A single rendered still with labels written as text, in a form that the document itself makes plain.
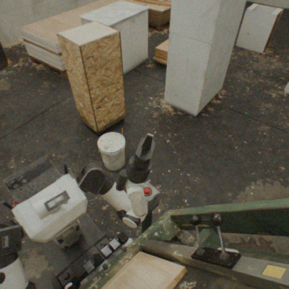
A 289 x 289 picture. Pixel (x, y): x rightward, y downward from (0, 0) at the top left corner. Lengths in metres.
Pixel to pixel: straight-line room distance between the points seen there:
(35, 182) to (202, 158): 2.19
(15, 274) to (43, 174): 0.38
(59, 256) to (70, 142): 1.48
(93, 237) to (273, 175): 2.09
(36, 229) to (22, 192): 0.16
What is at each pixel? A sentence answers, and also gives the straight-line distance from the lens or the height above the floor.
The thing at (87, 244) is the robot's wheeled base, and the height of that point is 0.17.
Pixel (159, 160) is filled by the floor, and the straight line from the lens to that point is 2.79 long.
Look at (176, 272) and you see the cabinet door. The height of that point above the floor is 1.29.
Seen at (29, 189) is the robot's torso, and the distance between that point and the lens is 1.05.
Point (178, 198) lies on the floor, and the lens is 2.53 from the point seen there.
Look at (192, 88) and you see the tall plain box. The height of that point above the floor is 0.46.
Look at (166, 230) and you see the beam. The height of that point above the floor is 0.88.
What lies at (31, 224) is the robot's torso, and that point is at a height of 1.33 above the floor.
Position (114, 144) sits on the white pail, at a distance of 2.51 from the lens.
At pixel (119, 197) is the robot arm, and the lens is 1.11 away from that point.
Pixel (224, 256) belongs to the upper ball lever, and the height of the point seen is 1.51.
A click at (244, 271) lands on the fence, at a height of 1.56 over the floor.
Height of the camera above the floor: 2.19
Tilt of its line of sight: 47 degrees down
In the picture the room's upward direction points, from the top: straight up
